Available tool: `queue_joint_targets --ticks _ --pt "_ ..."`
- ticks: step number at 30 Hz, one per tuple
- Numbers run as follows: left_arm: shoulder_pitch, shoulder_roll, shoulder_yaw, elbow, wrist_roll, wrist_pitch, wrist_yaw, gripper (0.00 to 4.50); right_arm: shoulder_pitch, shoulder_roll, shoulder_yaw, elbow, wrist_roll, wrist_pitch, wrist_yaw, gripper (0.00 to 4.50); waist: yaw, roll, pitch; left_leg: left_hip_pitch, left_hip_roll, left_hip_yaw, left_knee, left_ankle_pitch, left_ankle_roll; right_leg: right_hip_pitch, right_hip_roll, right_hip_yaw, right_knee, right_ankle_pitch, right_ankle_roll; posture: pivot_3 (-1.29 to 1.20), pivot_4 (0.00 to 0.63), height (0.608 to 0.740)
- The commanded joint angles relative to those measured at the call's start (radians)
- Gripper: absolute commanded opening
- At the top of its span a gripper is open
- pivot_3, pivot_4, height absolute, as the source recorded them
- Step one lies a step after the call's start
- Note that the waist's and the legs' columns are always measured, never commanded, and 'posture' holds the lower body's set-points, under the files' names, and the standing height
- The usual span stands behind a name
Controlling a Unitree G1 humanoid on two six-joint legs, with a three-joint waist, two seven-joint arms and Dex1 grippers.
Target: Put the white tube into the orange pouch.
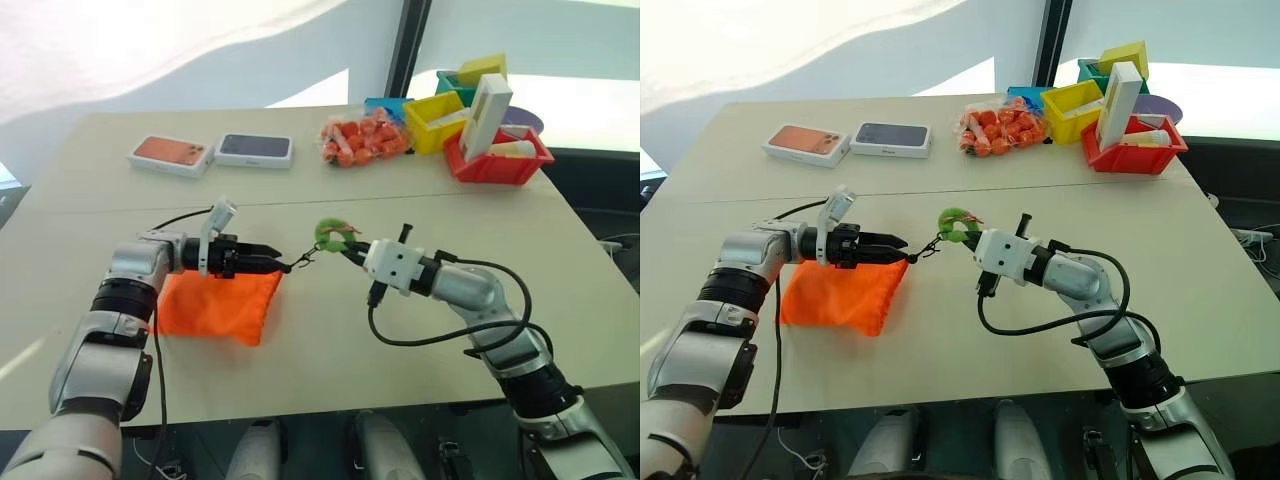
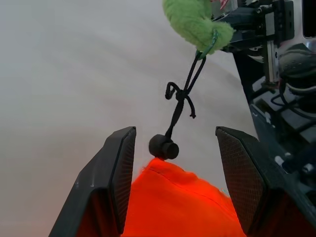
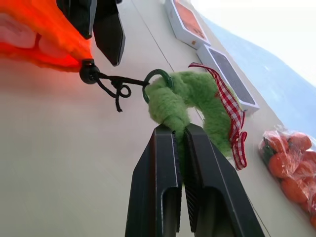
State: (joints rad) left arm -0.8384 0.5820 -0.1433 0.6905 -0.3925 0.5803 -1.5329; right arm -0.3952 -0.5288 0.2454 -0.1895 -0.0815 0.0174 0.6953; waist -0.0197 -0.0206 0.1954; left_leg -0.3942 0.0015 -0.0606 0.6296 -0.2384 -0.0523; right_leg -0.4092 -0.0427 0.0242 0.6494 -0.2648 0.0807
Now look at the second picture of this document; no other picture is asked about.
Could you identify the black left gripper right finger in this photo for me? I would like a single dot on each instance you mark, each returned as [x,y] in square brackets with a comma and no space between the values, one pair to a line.
[247,177]

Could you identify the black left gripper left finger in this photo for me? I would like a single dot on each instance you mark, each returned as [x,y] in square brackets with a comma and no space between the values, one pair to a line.
[98,177]

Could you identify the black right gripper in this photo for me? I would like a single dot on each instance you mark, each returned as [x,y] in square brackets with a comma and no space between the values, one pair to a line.
[276,22]

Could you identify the orange fabric pouch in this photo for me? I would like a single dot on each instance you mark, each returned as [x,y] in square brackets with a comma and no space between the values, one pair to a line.
[172,209]

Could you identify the green fluffy plush charm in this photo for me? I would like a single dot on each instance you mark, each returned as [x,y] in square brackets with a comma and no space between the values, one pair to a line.
[190,22]

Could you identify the dark robot torso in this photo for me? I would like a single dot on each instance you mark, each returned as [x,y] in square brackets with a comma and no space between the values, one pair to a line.
[276,118]

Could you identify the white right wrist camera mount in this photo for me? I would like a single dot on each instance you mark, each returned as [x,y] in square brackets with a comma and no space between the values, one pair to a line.
[300,22]

